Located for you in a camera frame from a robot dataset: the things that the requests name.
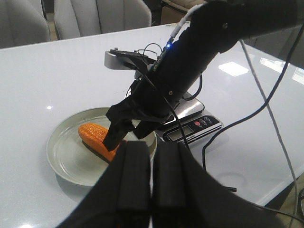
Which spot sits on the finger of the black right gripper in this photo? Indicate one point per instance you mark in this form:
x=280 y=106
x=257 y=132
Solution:
x=186 y=196
x=121 y=196

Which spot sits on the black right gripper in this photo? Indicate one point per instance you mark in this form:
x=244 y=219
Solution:
x=150 y=103

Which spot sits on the orange corn cob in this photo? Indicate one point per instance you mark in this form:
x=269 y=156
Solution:
x=93 y=136

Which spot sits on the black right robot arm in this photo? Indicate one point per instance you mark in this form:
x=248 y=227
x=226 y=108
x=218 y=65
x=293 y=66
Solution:
x=215 y=28

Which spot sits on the black digital kitchen scale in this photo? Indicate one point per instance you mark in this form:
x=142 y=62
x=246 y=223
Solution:
x=196 y=123

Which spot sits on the pale green plate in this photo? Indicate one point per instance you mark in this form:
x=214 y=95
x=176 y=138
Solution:
x=69 y=157

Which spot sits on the right grey upholstered chair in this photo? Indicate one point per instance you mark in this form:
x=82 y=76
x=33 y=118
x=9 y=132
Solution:
x=80 y=18

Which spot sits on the grey upholstered chair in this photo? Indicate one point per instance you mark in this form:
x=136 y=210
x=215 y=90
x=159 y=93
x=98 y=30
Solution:
x=80 y=18
x=23 y=22

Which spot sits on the left grey upholstered chair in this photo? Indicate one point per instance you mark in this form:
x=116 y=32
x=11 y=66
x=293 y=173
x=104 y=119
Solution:
x=23 y=22

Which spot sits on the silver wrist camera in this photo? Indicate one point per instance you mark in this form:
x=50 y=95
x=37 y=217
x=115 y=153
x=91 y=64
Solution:
x=126 y=60

